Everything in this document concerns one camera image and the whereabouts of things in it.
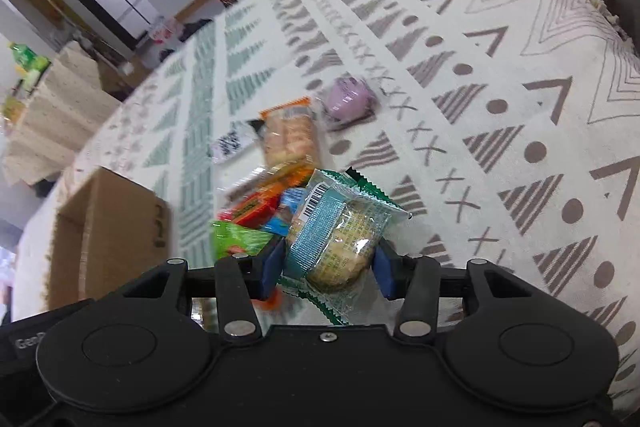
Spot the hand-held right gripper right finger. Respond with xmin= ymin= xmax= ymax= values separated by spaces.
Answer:
xmin=374 ymin=244 xmax=538 ymax=338

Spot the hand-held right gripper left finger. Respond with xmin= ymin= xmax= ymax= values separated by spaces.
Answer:
xmin=120 ymin=239 xmax=287 ymax=339

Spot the bright green snack packet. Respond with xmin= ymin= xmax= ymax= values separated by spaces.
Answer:
xmin=209 ymin=221 xmax=277 ymax=267

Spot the clear packet round pastry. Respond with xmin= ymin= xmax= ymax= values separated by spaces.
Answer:
xmin=281 ymin=169 xmax=393 ymax=308

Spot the green zigzag-edged snack packet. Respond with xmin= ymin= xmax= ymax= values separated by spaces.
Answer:
xmin=280 ymin=166 xmax=412 ymax=327

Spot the brown cardboard box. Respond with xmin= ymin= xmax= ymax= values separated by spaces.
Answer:
xmin=46 ymin=167 xmax=172 ymax=314

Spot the purple snack packet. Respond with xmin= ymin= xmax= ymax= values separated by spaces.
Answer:
xmin=321 ymin=76 xmax=382 ymax=131

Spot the blue snack packet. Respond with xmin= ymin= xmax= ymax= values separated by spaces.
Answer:
xmin=272 ymin=187 xmax=309 ymax=235

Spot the yellow orange snack packet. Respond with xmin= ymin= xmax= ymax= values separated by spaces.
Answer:
xmin=224 ymin=166 xmax=312 ymax=204

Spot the black and white snack packet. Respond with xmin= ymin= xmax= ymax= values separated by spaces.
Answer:
xmin=210 ymin=119 xmax=264 ymax=166

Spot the orange cracker packet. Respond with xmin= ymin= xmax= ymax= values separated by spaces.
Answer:
xmin=259 ymin=96 xmax=324 ymax=174

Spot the table with dotted tablecloth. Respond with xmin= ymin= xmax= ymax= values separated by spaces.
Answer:
xmin=0 ymin=41 xmax=122 ymax=188

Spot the patterned white bed blanket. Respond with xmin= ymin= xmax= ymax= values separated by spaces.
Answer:
xmin=10 ymin=0 xmax=640 ymax=408

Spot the red and white plastic bag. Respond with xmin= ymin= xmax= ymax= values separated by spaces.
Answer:
xmin=149 ymin=18 xmax=182 ymax=46

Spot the green soda bottle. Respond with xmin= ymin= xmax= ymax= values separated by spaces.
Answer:
xmin=7 ymin=41 xmax=52 ymax=75

